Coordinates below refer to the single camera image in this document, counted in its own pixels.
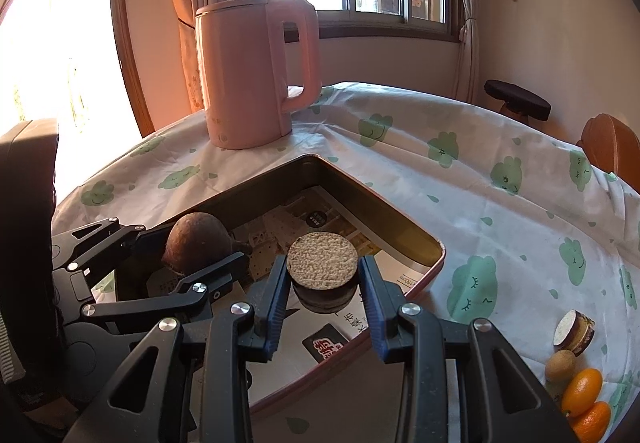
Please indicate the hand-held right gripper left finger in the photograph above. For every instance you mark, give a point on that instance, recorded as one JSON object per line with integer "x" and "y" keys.
{"x": 275, "y": 305}

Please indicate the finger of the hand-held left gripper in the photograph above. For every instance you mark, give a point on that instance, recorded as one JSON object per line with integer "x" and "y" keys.
{"x": 142, "y": 238}
{"x": 227, "y": 268}

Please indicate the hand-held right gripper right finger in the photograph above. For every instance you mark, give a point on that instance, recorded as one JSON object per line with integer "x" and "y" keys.
{"x": 374, "y": 308}

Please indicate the dark brown round fruit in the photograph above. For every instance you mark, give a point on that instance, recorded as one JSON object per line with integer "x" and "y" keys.
{"x": 197, "y": 238}

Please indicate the round rice cake slice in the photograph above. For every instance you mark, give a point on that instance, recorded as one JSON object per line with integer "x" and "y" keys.
{"x": 322, "y": 258}

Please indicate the pink metal tin box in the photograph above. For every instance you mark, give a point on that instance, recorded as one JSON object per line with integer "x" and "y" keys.
{"x": 395, "y": 228}

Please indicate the brown kiwi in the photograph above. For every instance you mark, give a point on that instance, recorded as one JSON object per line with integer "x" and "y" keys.
{"x": 559, "y": 365}

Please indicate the orange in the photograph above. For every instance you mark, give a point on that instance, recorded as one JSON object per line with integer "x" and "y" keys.
{"x": 582, "y": 390}
{"x": 595, "y": 423}

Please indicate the printed paper leaflet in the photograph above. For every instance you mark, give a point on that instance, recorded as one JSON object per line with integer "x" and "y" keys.
{"x": 320, "y": 338}

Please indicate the pink electric kettle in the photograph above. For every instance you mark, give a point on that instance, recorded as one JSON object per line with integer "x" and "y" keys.
{"x": 240, "y": 73}

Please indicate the purple cut fruit piece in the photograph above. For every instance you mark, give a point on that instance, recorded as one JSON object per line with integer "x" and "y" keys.
{"x": 575, "y": 330}

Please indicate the black round stool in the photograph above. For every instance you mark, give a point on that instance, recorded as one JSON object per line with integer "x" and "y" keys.
{"x": 517, "y": 98}

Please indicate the beige tied curtain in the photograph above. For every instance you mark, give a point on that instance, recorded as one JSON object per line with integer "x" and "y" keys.
{"x": 465, "y": 23}

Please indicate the wooden door frame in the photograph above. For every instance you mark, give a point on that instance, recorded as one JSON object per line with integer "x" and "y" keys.
{"x": 125, "y": 48}

